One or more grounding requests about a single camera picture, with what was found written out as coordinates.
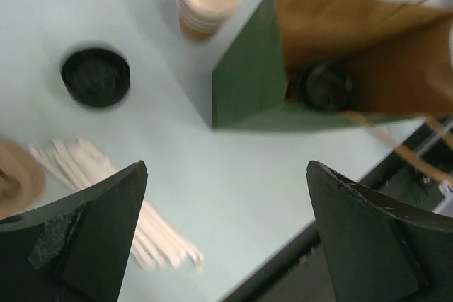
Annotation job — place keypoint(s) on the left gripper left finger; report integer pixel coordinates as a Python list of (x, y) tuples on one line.
[(75, 248)]

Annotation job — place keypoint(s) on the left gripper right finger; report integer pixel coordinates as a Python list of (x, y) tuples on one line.
[(376, 247)]

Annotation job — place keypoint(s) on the black cup lid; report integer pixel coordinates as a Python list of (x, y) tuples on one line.
[(325, 87)]

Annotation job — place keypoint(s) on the green paper bag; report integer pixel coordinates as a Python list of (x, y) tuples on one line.
[(398, 55)]

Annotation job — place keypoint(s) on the white wrapped straws bundle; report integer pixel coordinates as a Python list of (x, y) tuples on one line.
[(78, 164)]

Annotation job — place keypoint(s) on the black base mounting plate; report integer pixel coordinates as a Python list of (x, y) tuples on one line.
[(299, 272)]

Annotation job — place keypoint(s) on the brown pulp cup carriers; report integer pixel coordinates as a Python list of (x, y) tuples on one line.
[(22, 179)]

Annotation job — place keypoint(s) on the stack of black lids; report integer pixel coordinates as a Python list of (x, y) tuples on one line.
[(97, 77)]

